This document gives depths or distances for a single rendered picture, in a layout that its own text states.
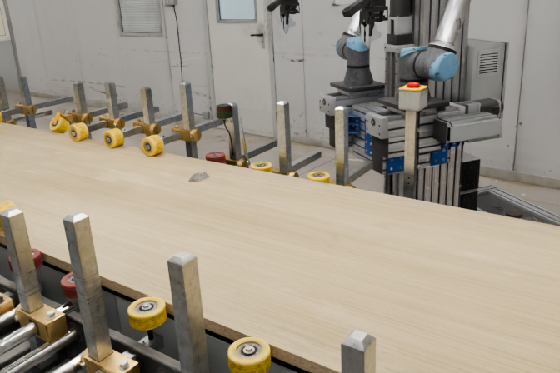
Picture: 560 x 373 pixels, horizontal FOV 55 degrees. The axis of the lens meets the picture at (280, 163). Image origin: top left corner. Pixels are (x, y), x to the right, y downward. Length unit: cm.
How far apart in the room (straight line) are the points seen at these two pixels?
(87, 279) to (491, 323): 80
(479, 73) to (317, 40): 264
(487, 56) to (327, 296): 180
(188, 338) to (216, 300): 28
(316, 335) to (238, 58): 492
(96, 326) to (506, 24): 374
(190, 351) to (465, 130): 172
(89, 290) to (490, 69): 216
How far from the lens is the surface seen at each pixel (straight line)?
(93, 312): 118
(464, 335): 114
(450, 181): 288
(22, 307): 142
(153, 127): 253
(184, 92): 234
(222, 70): 605
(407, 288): 126
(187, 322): 95
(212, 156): 220
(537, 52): 435
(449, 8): 234
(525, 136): 448
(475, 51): 273
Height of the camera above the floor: 155
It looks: 18 degrees down
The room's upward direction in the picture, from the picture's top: 3 degrees counter-clockwise
